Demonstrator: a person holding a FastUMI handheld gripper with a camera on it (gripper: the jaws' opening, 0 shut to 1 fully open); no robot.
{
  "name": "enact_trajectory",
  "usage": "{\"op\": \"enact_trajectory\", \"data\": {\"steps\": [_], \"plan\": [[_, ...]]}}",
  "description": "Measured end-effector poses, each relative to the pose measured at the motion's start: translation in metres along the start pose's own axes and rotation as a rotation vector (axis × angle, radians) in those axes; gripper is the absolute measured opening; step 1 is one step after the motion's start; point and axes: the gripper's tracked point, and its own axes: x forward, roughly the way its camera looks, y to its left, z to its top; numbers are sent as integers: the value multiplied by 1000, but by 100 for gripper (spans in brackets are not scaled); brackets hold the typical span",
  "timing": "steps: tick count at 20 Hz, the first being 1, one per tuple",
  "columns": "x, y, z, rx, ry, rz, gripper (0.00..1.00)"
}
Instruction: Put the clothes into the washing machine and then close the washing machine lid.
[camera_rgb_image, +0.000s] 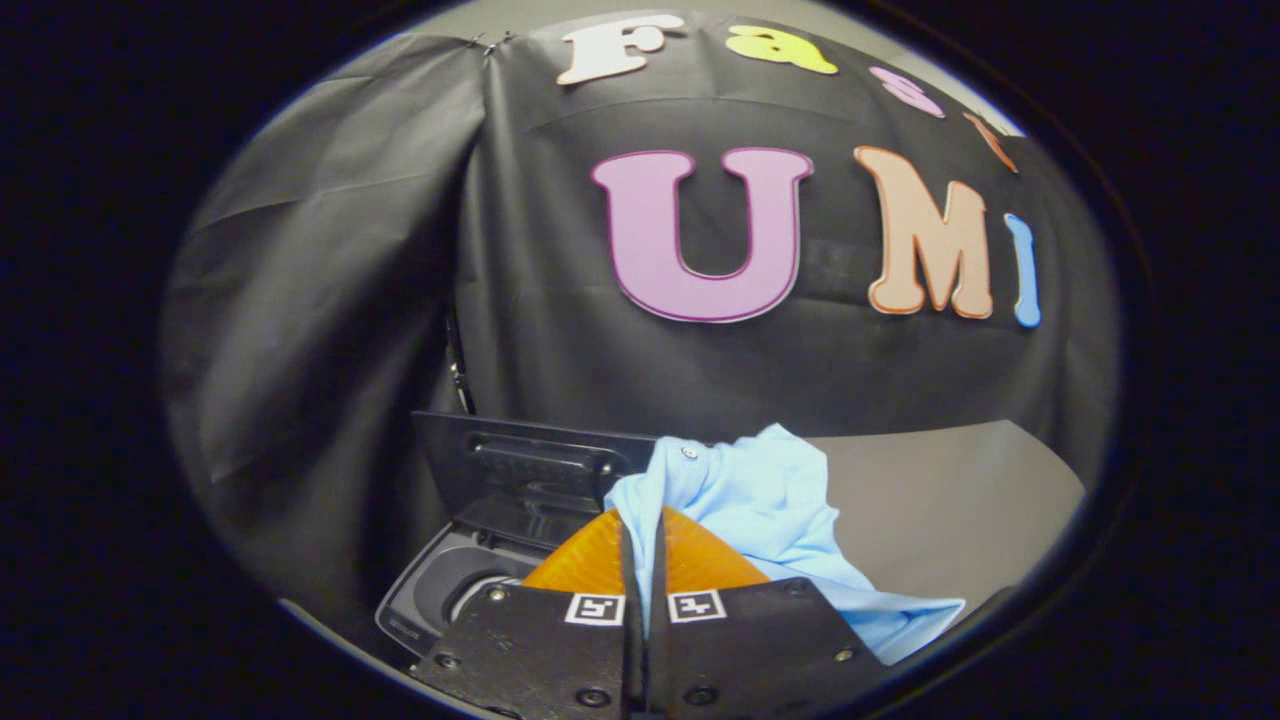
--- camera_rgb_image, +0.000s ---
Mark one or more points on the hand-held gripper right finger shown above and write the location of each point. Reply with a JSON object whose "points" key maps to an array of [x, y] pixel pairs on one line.
{"points": [[750, 650]]}

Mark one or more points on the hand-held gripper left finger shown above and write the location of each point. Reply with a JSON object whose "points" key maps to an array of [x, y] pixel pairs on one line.
{"points": [[540, 650]]}

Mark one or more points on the light blue shirt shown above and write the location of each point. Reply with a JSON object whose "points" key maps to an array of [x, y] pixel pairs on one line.
{"points": [[770, 500]]}

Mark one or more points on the black backdrop cloth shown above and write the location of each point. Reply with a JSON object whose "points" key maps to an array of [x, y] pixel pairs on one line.
{"points": [[350, 300]]}

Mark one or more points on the beige cabinet with dark frame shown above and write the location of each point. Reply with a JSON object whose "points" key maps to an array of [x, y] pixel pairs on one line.
{"points": [[950, 500]]}

